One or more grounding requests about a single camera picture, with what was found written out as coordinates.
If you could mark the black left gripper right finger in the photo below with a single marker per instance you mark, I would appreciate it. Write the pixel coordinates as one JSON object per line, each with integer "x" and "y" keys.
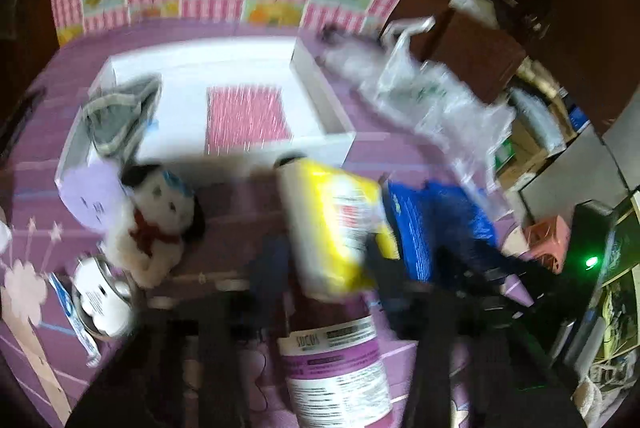
{"x": 509, "y": 380}

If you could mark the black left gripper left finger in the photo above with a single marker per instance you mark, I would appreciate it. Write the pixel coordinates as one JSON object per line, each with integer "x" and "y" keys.
{"x": 178, "y": 367}

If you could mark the blue plastic pouch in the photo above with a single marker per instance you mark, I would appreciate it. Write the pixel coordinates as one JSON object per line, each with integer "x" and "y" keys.
{"x": 436, "y": 216}

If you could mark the white plush dog toy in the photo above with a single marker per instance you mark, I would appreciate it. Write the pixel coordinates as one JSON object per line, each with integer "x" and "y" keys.
{"x": 159, "y": 221}

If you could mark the lilac soft pouch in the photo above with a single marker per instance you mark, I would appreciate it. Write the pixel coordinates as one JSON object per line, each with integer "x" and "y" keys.
{"x": 93, "y": 194}

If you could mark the yellow tissue pack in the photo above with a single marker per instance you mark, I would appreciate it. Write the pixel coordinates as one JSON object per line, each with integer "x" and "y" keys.
{"x": 331, "y": 213}

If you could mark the round silver tin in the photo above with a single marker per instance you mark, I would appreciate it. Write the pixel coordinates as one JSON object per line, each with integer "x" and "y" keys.
{"x": 105, "y": 298}

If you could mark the purple pump bottle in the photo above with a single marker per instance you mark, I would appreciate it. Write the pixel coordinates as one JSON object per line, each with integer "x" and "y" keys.
{"x": 333, "y": 365}

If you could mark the clear plastic bag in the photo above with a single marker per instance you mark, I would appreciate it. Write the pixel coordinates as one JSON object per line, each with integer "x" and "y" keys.
{"x": 430, "y": 100}

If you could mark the grey plaid fabric pouch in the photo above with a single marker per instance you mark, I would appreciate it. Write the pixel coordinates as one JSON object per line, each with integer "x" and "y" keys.
{"x": 116, "y": 118}

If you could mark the white shallow cardboard box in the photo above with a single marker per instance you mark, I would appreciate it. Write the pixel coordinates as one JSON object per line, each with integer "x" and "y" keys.
{"x": 231, "y": 107}

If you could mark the dark wooden cabinet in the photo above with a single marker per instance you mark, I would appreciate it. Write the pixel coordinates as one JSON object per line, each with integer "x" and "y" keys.
{"x": 590, "y": 46}

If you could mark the black hair band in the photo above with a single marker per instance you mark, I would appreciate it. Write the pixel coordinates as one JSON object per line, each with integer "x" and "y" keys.
{"x": 332, "y": 35}

